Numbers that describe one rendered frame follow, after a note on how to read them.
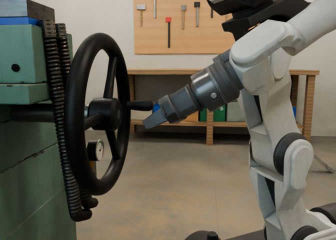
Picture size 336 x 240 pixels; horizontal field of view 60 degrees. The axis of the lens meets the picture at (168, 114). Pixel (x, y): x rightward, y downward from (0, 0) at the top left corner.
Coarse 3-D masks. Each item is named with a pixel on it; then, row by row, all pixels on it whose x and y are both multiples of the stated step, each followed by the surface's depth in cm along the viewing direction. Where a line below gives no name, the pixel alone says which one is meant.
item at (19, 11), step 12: (0, 0) 45; (12, 0) 45; (24, 0) 44; (0, 12) 45; (12, 12) 45; (24, 12) 45; (36, 12) 47; (48, 12) 51; (0, 24) 45; (36, 24) 47
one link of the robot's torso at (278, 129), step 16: (272, 64) 80; (288, 64) 83; (288, 80) 84; (240, 96) 94; (256, 96) 94; (272, 96) 83; (288, 96) 88; (256, 112) 97; (272, 112) 87; (288, 112) 90; (256, 128) 95; (272, 128) 88; (288, 128) 91; (256, 144) 96; (272, 144) 89; (288, 144) 88; (256, 160) 99; (272, 160) 91
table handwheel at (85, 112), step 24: (96, 48) 45; (72, 72) 40; (120, 72) 61; (72, 96) 39; (120, 96) 65; (24, 120) 55; (48, 120) 54; (72, 120) 39; (96, 120) 47; (120, 120) 55; (72, 144) 40; (120, 144) 63; (72, 168) 42; (120, 168) 60; (96, 192) 48
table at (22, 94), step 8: (0, 88) 44; (8, 88) 44; (16, 88) 44; (24, 88) 43; (32, 88) 44; (40, 88) 47; (48, 88) 49; (0, 96) 44; (8, 96) 44; (16, 96) 44; (24, 96) 44; (32, 96) 44; (40, 96) 47; (48, 96) 49
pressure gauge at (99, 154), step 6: (90, 144) 81; (96, 144) 80; (102, 144) 85; (90, 150) 80; (96, 150) 80; (102, 150) 86; (90, 156) 80; (96, 156) 80; (102, 156) 85; (90, 162) 83
